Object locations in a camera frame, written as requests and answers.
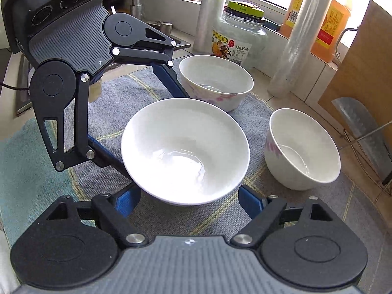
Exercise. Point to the white ceramic bowl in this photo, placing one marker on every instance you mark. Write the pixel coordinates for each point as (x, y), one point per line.
(214, 70)
(183, 147)
(303, 147)

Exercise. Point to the person's white jacket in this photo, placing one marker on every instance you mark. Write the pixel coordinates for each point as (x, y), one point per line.
(4, 266)

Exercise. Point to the steel sink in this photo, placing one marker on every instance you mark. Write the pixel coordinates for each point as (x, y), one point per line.
(23, 104)

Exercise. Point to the clear plastic wrap roll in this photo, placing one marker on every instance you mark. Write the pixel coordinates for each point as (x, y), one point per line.
(300, 43)

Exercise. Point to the orange oil bottle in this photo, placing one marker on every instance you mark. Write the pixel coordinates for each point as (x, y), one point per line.
(333, 30)

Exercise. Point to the bamboo cutting board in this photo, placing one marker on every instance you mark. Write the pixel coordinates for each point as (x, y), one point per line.
(373, 67)

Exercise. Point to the glass jar with green lid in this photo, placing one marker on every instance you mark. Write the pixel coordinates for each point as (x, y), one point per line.
(242, 33)

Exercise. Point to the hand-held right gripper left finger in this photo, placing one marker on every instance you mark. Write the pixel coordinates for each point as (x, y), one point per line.
(128, 197)

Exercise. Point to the small metal sink fitting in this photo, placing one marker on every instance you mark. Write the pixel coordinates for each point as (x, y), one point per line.
(164, 27)

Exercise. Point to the white roll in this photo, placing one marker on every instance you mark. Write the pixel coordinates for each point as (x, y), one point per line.
(211, 15)

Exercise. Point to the grey and teal checked cloth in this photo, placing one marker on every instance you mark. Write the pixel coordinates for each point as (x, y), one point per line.
(257, 128)

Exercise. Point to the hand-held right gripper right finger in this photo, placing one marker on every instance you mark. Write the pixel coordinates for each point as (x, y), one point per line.
(249, 202)

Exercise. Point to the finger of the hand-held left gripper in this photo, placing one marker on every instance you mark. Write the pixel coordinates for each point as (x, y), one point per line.
(104, 156)
(173, 82)

